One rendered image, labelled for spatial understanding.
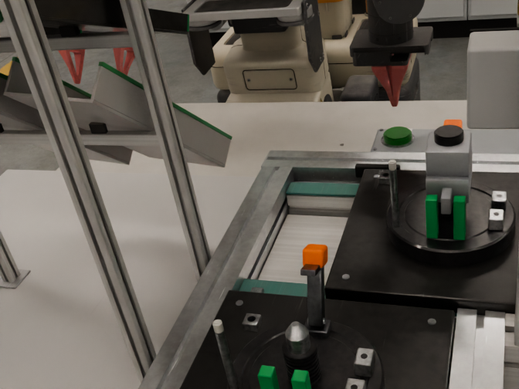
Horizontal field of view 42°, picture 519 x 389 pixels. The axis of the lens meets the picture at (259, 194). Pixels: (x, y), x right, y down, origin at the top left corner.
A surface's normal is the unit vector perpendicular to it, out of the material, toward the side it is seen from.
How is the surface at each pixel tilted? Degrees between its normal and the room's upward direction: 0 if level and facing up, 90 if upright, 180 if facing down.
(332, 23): 92
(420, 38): 0
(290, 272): 0
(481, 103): 90
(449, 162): 90
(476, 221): 0
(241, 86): 98
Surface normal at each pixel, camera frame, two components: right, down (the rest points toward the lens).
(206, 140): 0.87, 0.14
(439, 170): -0.29, 0.56
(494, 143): -0.16, -0.83
